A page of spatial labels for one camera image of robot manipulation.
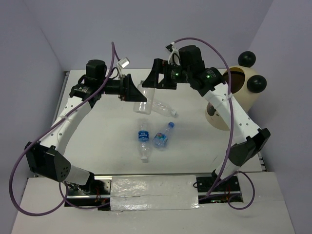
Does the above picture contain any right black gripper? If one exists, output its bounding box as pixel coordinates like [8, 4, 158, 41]
[141, 58, 191, 90]

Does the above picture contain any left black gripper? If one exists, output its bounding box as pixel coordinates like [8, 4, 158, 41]
[99, 74, 148, 102]

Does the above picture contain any clear jar silver lid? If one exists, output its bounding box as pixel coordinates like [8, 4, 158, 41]
[133, 82, 156, 115]

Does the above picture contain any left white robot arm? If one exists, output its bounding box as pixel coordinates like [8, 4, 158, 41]
[26, 59, 146, 194]

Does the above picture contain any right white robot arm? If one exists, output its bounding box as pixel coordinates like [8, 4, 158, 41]
[142, 45, 271, 195]

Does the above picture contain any beige cat bin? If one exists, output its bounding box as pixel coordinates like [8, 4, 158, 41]
[205, 51, 267, 131]

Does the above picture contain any clear bottle white cap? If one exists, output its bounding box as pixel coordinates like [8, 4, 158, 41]
[152, 98, 177, 117]

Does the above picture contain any blue label crushed bottle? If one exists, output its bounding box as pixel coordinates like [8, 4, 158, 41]
[137, 118, 152, 163]

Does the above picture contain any small bottle blue cap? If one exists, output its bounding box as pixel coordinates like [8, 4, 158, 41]
[152, 122, 175, 150]

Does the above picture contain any silver foil base cover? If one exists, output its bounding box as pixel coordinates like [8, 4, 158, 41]
[110, 175, 199, 211]

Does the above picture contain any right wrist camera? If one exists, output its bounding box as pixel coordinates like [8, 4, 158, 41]
[166, 42, 180, 65]

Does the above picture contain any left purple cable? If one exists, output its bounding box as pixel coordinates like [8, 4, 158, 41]
[9, 41, 122, 216]

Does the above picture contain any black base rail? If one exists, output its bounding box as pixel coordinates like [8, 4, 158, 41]
[65, 174, 243, 211]

